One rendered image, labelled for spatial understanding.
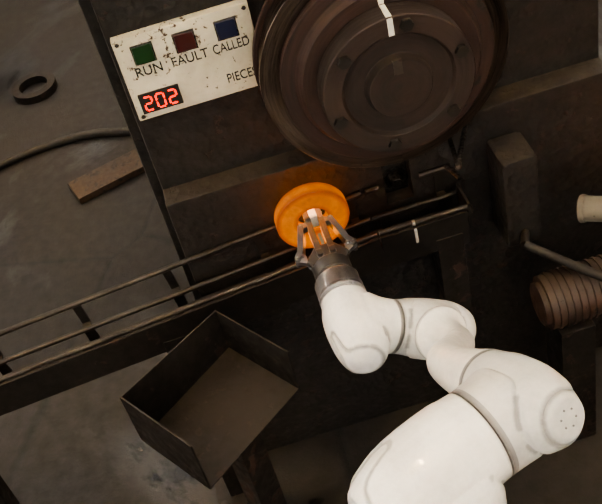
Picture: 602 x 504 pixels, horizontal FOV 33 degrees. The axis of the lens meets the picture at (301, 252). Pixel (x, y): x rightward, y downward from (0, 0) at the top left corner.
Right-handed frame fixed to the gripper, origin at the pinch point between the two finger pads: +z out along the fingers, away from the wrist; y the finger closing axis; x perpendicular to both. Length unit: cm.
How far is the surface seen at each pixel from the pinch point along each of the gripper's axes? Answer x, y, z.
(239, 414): -18.8, -25.7, -29.5
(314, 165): 5.3, 3.6, 7.0
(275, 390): -18.3, -17.6, -27.0
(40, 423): -82, -87, 37
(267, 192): 2.1, -7.2, 6.9
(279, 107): 28.6, -0.9, -1.5
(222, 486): -79, -40, -4
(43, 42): -93, -77, 253
